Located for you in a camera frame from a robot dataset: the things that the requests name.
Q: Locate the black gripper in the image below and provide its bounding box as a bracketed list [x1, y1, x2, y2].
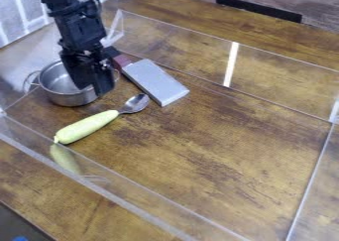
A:
[52, 0, 115, 96]

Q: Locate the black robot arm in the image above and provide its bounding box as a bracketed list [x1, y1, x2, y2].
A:
[41, 0, 115, 96]

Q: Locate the toy cleaver knife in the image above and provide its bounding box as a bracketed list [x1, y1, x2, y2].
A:
[104, 47, 190, 107]

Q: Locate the black wall strip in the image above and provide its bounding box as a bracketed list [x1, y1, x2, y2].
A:
[215, 0, 302, 23]

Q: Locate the small steel pot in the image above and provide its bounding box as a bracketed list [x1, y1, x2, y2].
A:
[21, 60, 122, 108]

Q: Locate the spoon with yellow handle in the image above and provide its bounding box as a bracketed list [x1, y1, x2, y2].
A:
[55, 93, 150, 145]

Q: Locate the clear acrylic table barrier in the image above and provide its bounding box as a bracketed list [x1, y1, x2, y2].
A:
[0, 10, 339, 241]

